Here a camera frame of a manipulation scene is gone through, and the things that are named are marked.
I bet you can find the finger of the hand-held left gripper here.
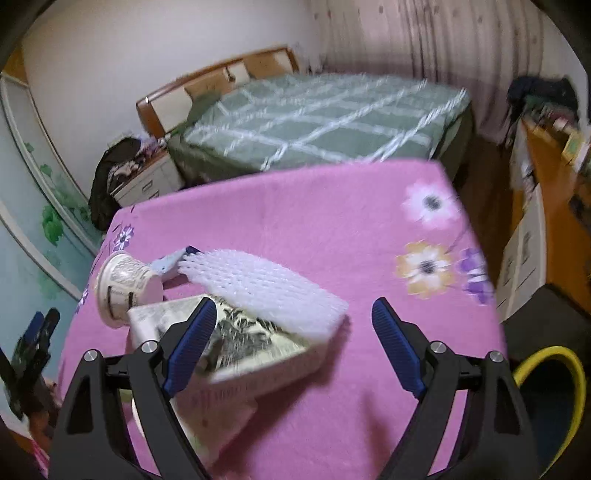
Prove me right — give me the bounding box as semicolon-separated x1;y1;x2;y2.
25;311;45;356
42;308;62;358

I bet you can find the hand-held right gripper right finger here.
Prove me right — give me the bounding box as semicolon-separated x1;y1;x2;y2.
372;296;541;480

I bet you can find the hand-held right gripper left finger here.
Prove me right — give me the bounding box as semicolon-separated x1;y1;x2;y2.
50;296;219;480

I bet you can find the white printed box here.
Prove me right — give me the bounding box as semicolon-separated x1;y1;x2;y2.
127;295;352;467

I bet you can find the small blue white packet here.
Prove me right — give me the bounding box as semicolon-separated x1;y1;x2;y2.
150;247;201;282

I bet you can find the white foam net sleeve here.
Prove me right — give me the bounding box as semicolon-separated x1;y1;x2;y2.
178;249;349;344

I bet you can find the black bin with yellow rim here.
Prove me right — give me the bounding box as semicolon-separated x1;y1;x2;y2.
512;346;587;480

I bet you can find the sliding wardrobe door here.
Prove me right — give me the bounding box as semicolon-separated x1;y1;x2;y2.
0;74;107;416

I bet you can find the pink floral tablecloth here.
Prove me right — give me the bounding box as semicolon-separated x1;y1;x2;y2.
46;159;509;480

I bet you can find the white drawer cabinet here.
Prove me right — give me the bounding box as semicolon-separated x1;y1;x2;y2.
496;185;548;319

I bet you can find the dark clothes pile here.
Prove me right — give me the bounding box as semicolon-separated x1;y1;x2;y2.
89;137;148;230

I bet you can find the white nightstand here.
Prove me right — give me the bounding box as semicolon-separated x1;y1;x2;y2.
113;152;185;208

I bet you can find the wooden desk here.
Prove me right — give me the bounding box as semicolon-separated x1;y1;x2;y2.
510;117;591;287

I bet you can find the green pillow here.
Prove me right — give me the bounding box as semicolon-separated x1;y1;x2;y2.
185;92;222;125

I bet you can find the green plaid duvet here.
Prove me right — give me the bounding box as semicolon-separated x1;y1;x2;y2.
168;74;469;171

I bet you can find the wooden bed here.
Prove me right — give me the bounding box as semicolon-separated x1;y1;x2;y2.
136;45;476;188

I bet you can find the green printed box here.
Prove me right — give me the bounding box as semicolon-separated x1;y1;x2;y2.
561;131;589;162

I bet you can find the mixed clothes heap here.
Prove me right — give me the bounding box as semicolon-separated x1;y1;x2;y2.
507;76;580;125

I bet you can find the pink white curtain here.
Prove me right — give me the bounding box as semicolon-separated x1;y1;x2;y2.
307;0;555;144

